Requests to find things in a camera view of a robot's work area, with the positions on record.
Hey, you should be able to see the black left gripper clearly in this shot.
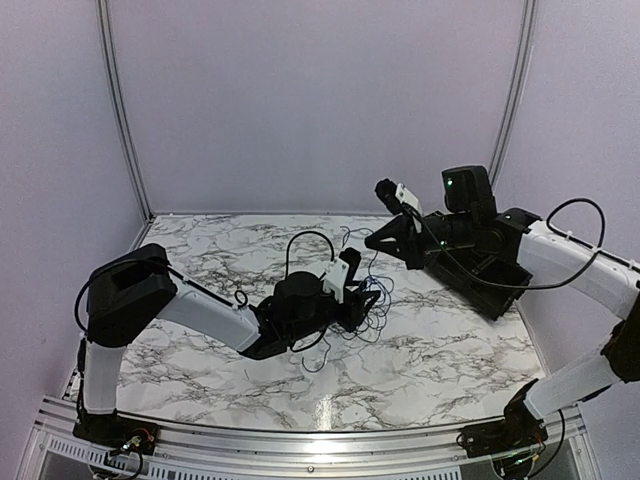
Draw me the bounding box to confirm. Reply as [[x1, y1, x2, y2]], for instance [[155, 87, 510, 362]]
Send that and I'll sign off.
[[287, 281, 381, 344]]

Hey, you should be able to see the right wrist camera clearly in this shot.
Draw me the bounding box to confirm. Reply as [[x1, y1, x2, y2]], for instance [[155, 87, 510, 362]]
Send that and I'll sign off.
[[374, 178, 423, 215]]

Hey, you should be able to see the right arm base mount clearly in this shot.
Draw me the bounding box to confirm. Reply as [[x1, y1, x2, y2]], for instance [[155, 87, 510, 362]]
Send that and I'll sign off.
[[456, 380, 548, 458]]

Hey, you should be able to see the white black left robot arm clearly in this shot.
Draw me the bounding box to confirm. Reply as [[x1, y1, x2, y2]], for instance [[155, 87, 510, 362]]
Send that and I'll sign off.
[[74, 244, 381, 445]]

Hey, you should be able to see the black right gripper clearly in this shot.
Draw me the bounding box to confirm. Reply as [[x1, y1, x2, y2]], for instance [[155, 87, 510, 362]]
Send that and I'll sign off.
[[364, 210, 477, 270]]

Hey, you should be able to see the black compartment tray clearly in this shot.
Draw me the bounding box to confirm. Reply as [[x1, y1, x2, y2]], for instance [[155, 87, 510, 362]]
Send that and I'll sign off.
[[425, 251, 533, 321]]

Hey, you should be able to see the aluminium left corner post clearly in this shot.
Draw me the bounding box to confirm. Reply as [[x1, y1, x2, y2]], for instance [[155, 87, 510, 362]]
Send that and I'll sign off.
[[95, 0, 154, 222]]

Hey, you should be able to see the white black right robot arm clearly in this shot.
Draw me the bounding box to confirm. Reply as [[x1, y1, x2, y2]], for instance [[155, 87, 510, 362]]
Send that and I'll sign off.
[[365, 166, 639, 448]]

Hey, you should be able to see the aluminium right corner post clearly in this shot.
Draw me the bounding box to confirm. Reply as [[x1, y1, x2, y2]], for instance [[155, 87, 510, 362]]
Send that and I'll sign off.
[[488, 0, 539, 188]]

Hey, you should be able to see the aluminium corner post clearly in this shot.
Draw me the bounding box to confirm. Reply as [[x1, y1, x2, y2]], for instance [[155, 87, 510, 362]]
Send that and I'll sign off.
[[95, 0, 154, 222], [488, 0, 539, 188]]

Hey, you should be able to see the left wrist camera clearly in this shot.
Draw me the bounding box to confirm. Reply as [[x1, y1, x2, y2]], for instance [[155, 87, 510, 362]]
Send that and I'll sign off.
[[322, 247, 361, 304]]

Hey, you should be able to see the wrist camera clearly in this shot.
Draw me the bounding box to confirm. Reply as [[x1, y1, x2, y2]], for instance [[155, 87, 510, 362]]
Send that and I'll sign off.
[[322, 247, 361, 304], [374, 178, 423, 215]]

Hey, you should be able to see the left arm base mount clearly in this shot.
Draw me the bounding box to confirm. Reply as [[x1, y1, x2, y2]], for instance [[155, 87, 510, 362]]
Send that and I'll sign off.
[[72, 410, 159, 455]]

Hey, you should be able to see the aluminium front table frame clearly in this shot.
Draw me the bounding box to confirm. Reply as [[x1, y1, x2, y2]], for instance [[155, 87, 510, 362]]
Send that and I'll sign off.
[[16, 397, 601, 479]]

